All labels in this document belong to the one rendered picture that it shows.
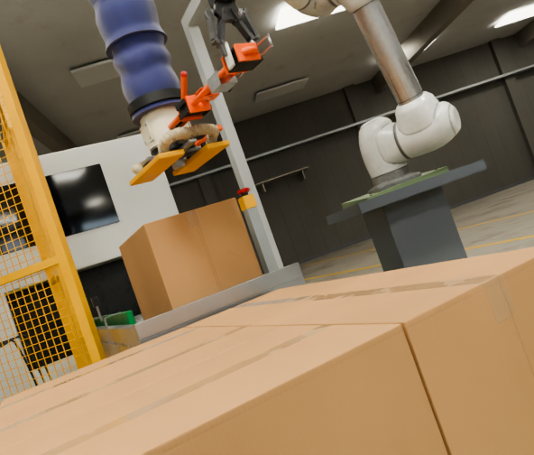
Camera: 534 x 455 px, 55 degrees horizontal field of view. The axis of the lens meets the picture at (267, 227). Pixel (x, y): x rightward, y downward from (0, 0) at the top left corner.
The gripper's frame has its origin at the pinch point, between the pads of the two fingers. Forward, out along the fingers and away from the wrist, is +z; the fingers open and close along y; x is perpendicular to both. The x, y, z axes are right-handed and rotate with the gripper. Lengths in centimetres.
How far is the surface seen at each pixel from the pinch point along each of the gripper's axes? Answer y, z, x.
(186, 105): 4.9, 0.1, -31.5
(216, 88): 3.6, 3.1, -12.3
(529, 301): 8, 76, 64
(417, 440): 39, 86, 61
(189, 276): 8, 54, -69
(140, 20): 2, -40, -48
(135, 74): 9, -22, -53
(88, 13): -140, -272, -445
